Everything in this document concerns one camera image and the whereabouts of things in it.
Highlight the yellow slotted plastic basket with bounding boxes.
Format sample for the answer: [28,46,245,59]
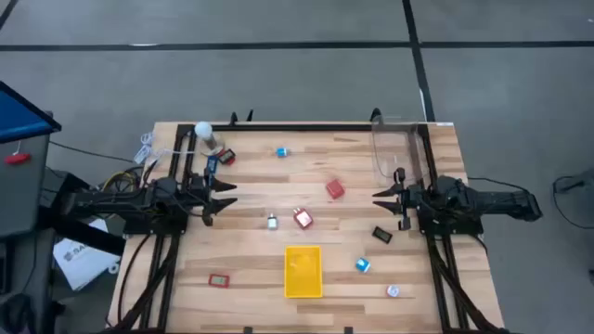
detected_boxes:
[283,245,324,300]

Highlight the grey cart with blue top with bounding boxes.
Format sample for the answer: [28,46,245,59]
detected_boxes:
[0,79,62,238]

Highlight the red and white packet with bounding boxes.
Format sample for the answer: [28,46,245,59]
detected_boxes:
[291,207,315,230]

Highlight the white paper bag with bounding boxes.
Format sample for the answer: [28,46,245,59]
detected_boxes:
[52,217,123,291]

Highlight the red tag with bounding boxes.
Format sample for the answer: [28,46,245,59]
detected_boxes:
[4,151,32,166]

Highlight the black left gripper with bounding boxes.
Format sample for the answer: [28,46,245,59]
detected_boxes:
[187,171,239,228]

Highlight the white coiled cable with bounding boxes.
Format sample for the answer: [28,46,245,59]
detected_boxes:
[133,132,196,166]

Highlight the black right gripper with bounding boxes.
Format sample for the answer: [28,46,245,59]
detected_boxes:
[372,166,421,232]

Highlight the red cube charger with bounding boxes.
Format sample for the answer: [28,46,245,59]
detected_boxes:
[325,179,346,200]

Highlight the black framed small display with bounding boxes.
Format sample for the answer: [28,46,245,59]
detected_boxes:
[371,225,394,245]

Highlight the clear plastic container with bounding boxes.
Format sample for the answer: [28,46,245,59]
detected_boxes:
[369,118,431,189]

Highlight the white bulb lamp wooden base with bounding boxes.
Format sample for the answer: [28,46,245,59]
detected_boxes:
[193,121,225,157]

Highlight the black aluminium table frame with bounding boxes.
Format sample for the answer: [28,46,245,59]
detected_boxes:
[110,121,507,334]

